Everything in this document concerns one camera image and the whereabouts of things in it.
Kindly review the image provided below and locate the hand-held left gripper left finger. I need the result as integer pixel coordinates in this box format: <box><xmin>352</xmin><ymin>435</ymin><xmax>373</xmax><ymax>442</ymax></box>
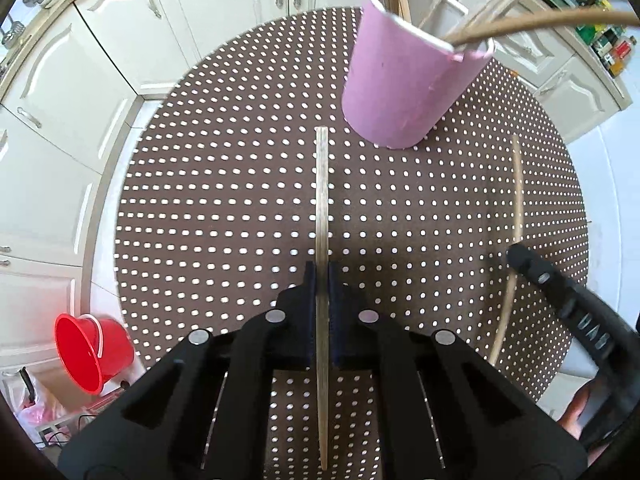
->
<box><xmin>57</xmin><ymin>260</ymin><xmax>321</xmax><ymax>480</ymax></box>

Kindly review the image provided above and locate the red plastic bucket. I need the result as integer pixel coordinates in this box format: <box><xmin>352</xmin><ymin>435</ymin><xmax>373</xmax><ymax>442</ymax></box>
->
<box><xmin>54</xmin><ymin>312</ymin><xmax>136</xmax><ymax>393</ymax></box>

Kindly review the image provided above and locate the brown polka dot tablecloth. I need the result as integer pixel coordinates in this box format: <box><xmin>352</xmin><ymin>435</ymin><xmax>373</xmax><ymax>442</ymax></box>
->
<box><xmin>114</xmin><ymin>7</ymin><xmax>590</xmax><ymax>480</ymax></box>

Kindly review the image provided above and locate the single wooden chopstick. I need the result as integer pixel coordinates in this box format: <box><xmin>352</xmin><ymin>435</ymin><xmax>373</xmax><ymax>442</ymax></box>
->
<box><xmin>489</xmin><ymin>134</ymin><xmax>526</xmax><ymax>367</ymax></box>
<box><xmin>314</xmin><ymin>126</ymin><xmax>332</xmax><ymax>472</ymax></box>

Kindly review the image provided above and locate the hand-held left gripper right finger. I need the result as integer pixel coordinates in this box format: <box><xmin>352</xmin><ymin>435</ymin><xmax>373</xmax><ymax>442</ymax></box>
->
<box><xmin>327</xmin><ymin>260</ymin><xmax>588</xmax><ymax>480</ymax></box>

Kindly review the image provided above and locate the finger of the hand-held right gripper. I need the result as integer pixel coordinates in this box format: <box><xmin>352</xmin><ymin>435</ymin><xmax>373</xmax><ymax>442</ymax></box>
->
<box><xmin>506</xmin><ymin>242</ymin><xmax>634</xmax><ymax>362</ymax></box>

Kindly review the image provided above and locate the cream sink base cabinet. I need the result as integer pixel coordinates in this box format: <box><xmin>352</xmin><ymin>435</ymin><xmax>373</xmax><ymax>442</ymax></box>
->
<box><xmin>0</xmin><ymin>2</ymin><xmax>146</xmax><ymax>376</ymax></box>

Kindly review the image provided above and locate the cream narrow base cabinet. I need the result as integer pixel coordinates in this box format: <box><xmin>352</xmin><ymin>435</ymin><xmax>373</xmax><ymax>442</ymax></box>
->
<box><xmin>535</xmin><ymin>55</ymin><xmax>628</xmax><ymax>143</ymax></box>

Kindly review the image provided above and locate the dark soy sauce bottle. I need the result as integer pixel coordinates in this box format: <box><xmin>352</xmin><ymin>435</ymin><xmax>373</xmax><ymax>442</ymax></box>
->
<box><xmin>595</xmin><ymin>30</ymin><xmax>616</xmax><ymax>61</ymax></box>

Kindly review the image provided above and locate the pink chopstick holder cup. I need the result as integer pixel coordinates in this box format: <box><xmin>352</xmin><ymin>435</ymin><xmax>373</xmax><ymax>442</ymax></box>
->
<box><xmin>341</xmin><ymin>0</ymin><xmax>497</xmax><ymax>151</ymax></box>

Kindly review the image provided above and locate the thin black cable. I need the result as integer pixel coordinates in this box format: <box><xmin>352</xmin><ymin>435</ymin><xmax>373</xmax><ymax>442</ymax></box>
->
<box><xmin>35</xmin><ymin>410</ymin><xmax>101</xmax><ymax>448</ymax></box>

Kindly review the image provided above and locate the person's right hand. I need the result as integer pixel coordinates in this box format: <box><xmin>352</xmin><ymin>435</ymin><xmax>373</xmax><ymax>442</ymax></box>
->
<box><xmin>559</xmin><ymin>382</ymin><xmax>600</xmax><ymax>438</ymax></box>

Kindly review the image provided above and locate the pink plastic bag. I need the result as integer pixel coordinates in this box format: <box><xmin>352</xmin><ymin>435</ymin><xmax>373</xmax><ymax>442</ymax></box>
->
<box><xmin>12</xmin><ymin>375</ymin><xmax>66</xmax><ymax>441</ymax></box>

